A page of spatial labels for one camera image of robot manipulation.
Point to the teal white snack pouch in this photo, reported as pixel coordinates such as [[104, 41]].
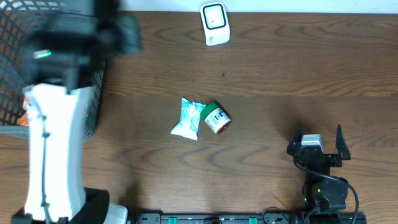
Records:
[[189, 123]]

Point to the green lid jar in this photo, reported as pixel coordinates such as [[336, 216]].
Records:
[[215, 117]]

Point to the orange juice carton lower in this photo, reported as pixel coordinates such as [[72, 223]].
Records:
[[23, 120]]

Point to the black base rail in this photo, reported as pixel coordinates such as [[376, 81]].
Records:
[[268, 218]]

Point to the white barcode scanner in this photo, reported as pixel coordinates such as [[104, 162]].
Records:
[[215, 23]]

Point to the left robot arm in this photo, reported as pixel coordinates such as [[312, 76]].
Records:
[[59, 64]]

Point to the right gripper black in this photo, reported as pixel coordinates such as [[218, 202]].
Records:
[[335, 160]]

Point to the grey plastic mesh basket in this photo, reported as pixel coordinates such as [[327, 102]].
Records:
[[18, 20]]

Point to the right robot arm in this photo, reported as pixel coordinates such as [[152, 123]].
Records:
[[324, 195]]

